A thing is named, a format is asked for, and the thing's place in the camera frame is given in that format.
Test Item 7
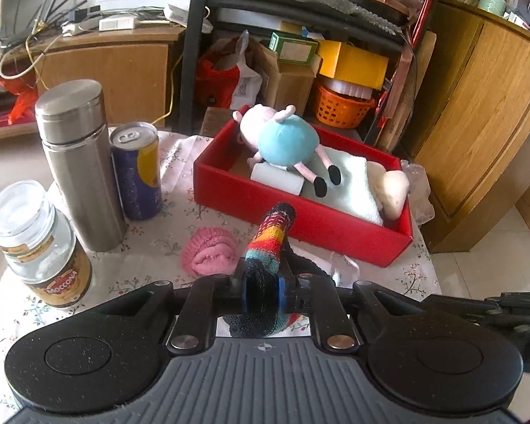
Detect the black router with antennas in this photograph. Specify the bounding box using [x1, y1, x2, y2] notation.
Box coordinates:
[15, 0, 102, 36]

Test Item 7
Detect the white plastic bag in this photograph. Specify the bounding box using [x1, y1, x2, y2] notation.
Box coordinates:
[230, 30, 263, 111]

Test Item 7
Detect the stainless steel thermos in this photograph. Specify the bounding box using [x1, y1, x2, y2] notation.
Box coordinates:
[34, 79, 129, 252]

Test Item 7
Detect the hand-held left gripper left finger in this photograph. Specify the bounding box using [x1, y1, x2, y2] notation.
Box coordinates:
[86, 269, 250, 354]

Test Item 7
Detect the red plastic wrapper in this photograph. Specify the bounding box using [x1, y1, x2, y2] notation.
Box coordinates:
[6, 82, 45, 126]

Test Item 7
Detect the glass coffee jar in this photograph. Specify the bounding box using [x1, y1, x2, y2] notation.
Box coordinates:
[0, 180, 93, 309]

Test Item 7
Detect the red bag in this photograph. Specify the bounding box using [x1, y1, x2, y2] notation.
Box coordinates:
[196, 37, 248, 109]

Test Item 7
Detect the light blue towel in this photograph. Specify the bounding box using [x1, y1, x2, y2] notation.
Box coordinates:
[300, 148, 385, 226]

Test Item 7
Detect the green box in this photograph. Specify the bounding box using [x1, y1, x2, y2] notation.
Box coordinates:
[269, 31, 319, 66]

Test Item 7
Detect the white foam block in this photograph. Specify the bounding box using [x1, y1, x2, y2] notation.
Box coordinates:
[250, 163, 305, 195]

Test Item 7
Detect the white power strip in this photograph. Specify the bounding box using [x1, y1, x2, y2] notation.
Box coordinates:
[62, 14, 140, 36]

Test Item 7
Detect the red flat box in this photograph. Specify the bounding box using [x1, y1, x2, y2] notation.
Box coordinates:
[406, 0, 442, 49]

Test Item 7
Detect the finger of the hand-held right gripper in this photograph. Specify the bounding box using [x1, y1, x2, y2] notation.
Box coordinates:
[426, 292, 530, 330]

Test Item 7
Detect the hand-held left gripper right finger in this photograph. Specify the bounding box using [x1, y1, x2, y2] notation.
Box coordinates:
[277, 271, 429, 354]

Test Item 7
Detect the brown wooden block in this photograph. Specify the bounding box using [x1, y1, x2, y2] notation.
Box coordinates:
[201, 107, 235, 137]

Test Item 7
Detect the dark cloth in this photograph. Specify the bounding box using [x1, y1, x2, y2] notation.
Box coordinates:
[287, 243, 336, 279]

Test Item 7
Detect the yellow box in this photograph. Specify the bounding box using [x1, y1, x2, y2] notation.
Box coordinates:
[316, 40, 389, 89]

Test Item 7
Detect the pink knitted cloth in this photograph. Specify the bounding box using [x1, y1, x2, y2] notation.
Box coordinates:
[179, 227, 239, 276]

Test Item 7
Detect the red cardboard box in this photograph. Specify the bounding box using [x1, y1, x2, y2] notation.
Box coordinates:
[193, 117, 413, 268]

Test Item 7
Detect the orange plastic basket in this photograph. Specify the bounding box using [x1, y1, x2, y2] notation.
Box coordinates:
[313, 83, 377, 130]

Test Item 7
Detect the pink and blue pig plush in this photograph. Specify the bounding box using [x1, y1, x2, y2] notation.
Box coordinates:
[232, 104, 342, 197]

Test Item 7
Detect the cream plush toy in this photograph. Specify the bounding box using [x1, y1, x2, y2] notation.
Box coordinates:
[366, 161, 411, 220]

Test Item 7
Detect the striped knitted sock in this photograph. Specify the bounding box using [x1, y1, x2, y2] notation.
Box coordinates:
[230, 202, 312, 337]

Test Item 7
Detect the green cup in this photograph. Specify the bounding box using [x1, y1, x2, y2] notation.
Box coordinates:
[478, 0, 508, 15]

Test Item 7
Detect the clear plastic bag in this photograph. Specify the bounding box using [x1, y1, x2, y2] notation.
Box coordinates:
[400, 159, 436, 226]

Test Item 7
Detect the blue and yellow drink can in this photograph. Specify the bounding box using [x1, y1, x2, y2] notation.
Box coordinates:
[110, 121, 163, 220]

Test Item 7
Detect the yellow cable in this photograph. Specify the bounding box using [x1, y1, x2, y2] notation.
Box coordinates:
[0, 0, 93, 81]

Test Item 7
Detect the black metal shelf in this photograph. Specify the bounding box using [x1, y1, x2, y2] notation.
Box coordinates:
[179, 0, 442, 137]

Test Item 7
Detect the white plastic container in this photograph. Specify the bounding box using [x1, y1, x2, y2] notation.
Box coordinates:
[324, 77, 374, 100]

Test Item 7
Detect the tall wooden cabinet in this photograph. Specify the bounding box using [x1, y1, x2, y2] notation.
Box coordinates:
[402, 0, 530, 254]

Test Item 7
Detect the wooden board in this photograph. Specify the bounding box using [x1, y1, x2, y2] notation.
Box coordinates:
[377, 31, 438, 153]

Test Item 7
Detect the floral tablecloth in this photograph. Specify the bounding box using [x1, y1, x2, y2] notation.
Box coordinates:
[0, 126, 442, 420]

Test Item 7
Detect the white paper packet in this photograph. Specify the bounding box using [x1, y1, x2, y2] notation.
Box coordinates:
[164, 4, 213, 34]

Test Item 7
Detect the low wooden cabinet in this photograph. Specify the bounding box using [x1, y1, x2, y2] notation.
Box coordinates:
[0, 22, 186, 142]

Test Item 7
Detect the brown cardboard box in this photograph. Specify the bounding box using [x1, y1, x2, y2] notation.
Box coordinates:
[252, 40, 323, 118]

